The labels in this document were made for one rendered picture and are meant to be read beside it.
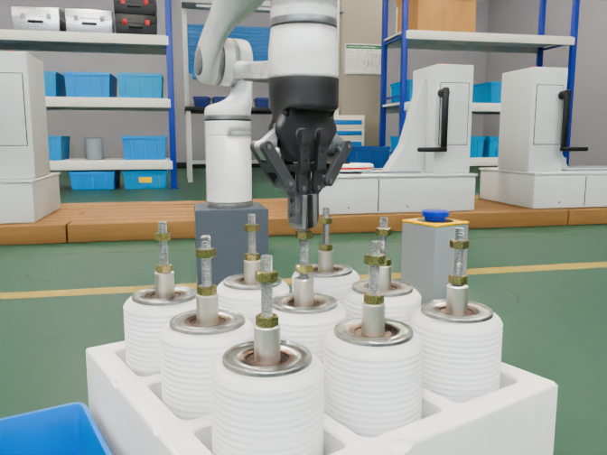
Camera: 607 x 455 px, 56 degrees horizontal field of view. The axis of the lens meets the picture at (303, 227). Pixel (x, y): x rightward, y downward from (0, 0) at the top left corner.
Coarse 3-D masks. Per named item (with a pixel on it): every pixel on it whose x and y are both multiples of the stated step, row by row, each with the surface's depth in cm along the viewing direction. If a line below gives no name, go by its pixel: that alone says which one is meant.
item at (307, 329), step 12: (276, 312) 62; (324, 312) 61; (336, 312) 62; (288, 324) 60; (300, 324) 60; (312, 324) 60; (324, 324) 61; (288, 336) 61; (300, 336) 60; (312, 336) 60; (324, 336) 61; (312, 348) 61
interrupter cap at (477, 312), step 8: (424, 304) 63; (432, 304) 63; (440, 304) 64; (472, 304) 63; (480, 304) 63; (424, 312) 61; (432, 312) 60; (440, 312) 61; (472, 312) 61; (480, 312) 60; (488, 312) 60; (448, 320) 58; (456, 320) 58; (464, 320) 58; (472, 320) 58; (480, 320) 58
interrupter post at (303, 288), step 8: (296, 280) 63; (304, 280) 63; (312, 280) 64; (296, 288) 64; (304, 288) 63; (312, 288) 64; (296, 296) 64; (304, 296) 63; (312, 296) 64; (296, 304) 64; (304, 304) 64; (312, 304) 64
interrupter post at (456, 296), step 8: (448, 288) 61; (456, 288) 60; (464, 288) 60; (448, 296) 61; (456, 296) 60; (464, 296) 60; (448, 304) 61; (456, 304) 60; (464, 304) 60; (448, 312) 61; (456, 312) 60; (464, 312) 61
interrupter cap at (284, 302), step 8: (280, 296) 66; (288, 296) 66; (320, 296) 66; (328, 296) 66; (280, 304) 63; (288, 304) 64; (320, 304) 64; (328, 304) 63; (336, 304) 63; (288, 312) 61; (296, 312) 61; (304, 312) 61; (312, 312) 61; (320, 312) 61
